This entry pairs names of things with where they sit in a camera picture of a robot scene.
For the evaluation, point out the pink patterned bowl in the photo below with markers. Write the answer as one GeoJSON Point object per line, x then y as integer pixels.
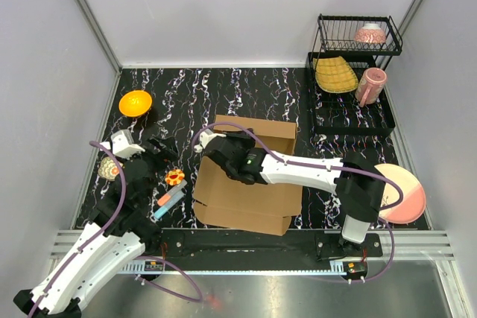
{"type": "Point", "coordinates": [370, 33]}

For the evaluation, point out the pink round plate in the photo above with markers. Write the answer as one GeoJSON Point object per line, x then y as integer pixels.
{"type": "Point", "coordinates": [414, 197]}

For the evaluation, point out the orange bowl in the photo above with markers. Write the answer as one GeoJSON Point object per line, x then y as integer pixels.
{"type": "Point", "coordinates": [135, 103]}

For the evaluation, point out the pink mug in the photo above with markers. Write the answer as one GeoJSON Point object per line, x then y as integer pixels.
{"type": "Point", "coordinates": [370, 86]}

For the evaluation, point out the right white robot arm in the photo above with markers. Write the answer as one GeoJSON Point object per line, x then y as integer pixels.
{"type": "Point", "coordinates": [357, 184]}

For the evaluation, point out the small floral patterned bowl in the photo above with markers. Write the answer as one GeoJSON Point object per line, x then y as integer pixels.
{"type": "Point", "coordinates": [108, 169]}

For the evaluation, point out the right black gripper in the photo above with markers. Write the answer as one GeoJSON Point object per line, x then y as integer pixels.
{"type": "Point", "coordinates": [248, 138]}

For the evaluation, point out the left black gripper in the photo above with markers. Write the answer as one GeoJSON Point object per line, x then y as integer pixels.
{"type": "Point", "coordinates": [168, 148]}

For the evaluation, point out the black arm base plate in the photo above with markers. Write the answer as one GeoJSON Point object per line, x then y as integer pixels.
{"type": "Point", "coordinates": [224, 250]}

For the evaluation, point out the yellow woven plate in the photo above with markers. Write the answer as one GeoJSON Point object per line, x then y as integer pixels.
{"type": "Point", "coordinates": [335, 75]}

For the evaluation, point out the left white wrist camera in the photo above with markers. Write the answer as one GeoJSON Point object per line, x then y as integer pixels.
{"type": "Point", "coordinates": [122, 145]}

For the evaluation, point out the brown cardboard box sheet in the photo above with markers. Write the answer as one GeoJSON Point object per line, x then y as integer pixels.
{"type": "Point", "coordinates": [221, 201]}

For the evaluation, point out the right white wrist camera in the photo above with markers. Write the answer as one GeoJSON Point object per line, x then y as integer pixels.
{"type": "Point", "coordinates": [204, 138]}

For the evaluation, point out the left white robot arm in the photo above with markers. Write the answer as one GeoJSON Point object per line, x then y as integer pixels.
{"type": "Point", "coordinates": [118, 231]}

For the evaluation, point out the black wire dish rack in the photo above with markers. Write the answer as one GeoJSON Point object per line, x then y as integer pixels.
{"type": "Point", "coordinates": [360, 43]}

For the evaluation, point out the orange marker pen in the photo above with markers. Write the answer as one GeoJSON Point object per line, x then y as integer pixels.
{"type": "Point", "coordinates": [169, 194]}

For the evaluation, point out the orange flower toy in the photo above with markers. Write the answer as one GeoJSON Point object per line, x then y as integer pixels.
{"type": "Point", "coordinates": [174, 177]}

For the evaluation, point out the blue marker pen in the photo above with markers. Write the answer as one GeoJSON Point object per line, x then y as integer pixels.
{"type": "Point", "coordinates": [162, 210]}

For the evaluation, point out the black marble table mat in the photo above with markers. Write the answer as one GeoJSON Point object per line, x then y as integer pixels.
{"type": "Point", "coordinates": [186, 99]}

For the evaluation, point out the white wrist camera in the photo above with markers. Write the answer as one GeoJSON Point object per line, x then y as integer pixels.
{"type": "Point", "coordinates": [122, 145]}
{"type": "Point", "coordinates": [204, 138]}

